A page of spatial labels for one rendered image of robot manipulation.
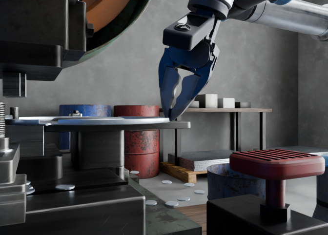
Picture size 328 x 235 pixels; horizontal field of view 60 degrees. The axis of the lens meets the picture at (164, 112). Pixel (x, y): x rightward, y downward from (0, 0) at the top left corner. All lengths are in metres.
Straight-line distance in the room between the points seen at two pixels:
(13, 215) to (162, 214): 0.24
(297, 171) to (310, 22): 0.61
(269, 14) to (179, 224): 0.51
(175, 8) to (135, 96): 1.49
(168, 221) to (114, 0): 0.70
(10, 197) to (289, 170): 0.22
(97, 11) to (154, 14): 3.49
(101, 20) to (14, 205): 0.71
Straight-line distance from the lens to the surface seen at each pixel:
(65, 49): 0.46
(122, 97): 3.99
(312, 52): 5.86
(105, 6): 0.92
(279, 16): 0.75
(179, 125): 0.51
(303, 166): 0.25
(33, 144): 0.44
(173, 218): 0.44
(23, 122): 0.42
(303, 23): 0.81
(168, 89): 0.49
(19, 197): 0.28
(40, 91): 3.83
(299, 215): 0.30
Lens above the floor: 0.80
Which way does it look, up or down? level
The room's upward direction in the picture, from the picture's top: straight up
